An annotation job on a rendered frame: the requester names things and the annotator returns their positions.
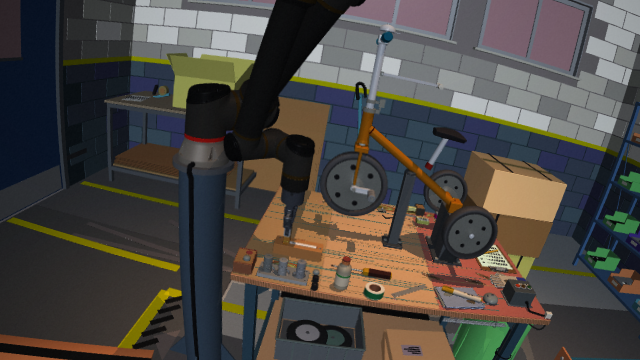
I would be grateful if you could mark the cardboard box with label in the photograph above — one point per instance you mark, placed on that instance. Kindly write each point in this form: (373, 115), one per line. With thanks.
(415, 345)

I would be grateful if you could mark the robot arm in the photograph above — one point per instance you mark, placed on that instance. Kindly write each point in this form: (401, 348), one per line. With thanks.
(280, 60)

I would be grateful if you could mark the open yellow cardboard box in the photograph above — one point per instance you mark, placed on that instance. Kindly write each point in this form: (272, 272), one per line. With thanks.
(200, 82)

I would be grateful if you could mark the white gap gauge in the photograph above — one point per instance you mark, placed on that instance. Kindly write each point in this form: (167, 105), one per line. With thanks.
(304, 245)

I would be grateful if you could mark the black control box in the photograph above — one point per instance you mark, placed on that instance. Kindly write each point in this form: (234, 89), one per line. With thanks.
(517, 294)

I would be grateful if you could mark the small green box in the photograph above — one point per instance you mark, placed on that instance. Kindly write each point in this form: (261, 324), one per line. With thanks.
(423, 220)

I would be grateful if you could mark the teal brake rod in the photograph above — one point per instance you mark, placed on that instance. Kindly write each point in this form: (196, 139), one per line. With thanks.
(359, 115)

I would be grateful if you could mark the small black cylinder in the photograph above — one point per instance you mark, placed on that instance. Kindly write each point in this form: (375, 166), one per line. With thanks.
(315, 281)

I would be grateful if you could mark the orange beam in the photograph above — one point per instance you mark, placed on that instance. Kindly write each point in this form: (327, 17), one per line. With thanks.
(60, 347)

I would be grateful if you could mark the wide pink window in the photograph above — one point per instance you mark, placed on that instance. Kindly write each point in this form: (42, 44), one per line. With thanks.
(425, 15)

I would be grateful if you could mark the green tape roll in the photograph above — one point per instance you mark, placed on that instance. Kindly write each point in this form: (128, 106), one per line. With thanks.
(373, 291)

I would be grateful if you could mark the grey metal table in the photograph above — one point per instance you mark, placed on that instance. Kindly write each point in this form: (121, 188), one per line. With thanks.
(145, 160)

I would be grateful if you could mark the yellow white pencil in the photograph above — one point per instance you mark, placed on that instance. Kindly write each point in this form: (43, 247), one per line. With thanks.
(460, 293)

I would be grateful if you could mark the white bottle red cap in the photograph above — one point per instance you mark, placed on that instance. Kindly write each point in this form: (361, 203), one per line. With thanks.
(342, 276)

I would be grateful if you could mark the blue shelf unit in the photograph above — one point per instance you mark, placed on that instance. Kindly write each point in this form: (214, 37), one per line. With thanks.
(600, 200)

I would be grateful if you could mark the grey pebble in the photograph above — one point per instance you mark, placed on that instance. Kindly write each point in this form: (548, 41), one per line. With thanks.
(490, 299)

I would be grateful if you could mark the grey disc rear wheel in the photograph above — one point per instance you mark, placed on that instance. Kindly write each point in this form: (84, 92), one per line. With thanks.
(450, 185)
(470, 232)

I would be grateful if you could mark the brown storage bin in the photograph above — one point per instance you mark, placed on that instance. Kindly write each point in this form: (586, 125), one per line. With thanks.
(625, 281)

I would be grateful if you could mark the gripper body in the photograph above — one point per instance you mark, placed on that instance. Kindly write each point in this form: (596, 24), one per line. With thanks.
(293, 194)

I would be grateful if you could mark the dark flat file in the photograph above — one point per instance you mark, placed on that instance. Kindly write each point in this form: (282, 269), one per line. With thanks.
(455, 280)

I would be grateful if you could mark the green storage bin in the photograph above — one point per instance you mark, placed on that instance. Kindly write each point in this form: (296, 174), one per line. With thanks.
(630, 182)
(602, 259)
(620, 223)

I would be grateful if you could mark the white seat post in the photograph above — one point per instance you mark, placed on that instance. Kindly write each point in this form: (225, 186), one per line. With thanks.
(437, 154)

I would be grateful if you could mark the grey socket tray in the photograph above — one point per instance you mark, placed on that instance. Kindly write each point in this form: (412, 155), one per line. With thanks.
(280, 278)

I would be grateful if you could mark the large cardboard box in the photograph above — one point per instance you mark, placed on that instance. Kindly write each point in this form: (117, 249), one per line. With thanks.
(515, 187)

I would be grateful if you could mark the white perforated plate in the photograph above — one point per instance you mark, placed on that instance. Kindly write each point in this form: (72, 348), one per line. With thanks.
(491, 257)

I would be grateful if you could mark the grey steel ruler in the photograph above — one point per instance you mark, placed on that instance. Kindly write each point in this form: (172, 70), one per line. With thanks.
(410, 291)

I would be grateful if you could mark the grey metal parts pile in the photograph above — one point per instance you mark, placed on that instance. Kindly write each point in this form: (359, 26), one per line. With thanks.
(497, 280)

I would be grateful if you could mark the grey crate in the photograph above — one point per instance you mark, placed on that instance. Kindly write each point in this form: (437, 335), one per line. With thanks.
(320, 310)

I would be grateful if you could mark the grey cylinder socket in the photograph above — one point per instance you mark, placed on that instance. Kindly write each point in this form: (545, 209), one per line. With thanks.
(267, 263)
(283, 266)
(300, 268)

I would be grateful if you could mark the green disc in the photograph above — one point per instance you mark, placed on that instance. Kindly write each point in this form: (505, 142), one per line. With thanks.
(340, 337)

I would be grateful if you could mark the orange tricycle frame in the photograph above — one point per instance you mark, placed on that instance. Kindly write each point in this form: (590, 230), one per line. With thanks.
(400, 157)

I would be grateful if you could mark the grey disc wheel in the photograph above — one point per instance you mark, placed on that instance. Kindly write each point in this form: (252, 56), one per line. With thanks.
(340, 197)
(470, 232)
(450, 185)

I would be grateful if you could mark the dark blue door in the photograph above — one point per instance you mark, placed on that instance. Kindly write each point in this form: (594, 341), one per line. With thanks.
(30, 100)

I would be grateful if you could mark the black rear stand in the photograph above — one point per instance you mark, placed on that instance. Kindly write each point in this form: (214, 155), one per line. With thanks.
(442, 240)

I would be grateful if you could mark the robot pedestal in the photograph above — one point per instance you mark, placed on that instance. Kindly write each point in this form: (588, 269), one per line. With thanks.
(210, 250)

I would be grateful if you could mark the brown plywood board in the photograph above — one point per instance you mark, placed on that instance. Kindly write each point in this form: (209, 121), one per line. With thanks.
(310, 120)

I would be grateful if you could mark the wooden gauge rack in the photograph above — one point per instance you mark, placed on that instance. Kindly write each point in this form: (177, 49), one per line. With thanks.
(300, 252)

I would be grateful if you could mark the black saddle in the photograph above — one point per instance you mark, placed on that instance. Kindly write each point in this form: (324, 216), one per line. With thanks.
(449, 134)

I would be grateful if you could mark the orange box with button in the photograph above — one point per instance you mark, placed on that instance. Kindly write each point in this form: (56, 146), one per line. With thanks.
(245, 262)

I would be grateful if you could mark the grey disc front wheel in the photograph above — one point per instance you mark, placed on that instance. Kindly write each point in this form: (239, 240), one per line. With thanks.
(340, 197)

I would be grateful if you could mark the dark grey stand post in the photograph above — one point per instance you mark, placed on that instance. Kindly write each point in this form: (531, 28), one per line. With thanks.
(400, 210)

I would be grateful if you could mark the black brake lever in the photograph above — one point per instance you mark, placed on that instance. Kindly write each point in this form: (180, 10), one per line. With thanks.
(357, 90)

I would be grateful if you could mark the black white disc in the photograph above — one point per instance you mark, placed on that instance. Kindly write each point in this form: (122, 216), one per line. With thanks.
(305, 332)

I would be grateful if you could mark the red bench mat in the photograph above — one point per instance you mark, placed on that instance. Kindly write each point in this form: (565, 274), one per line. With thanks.
(520, 315)

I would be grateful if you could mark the grey notepad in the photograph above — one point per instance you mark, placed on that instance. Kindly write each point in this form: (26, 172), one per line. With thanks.
(450, 301)

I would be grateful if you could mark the grey cylinder pedal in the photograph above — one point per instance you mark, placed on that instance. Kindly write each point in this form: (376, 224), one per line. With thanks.
(369, 190)

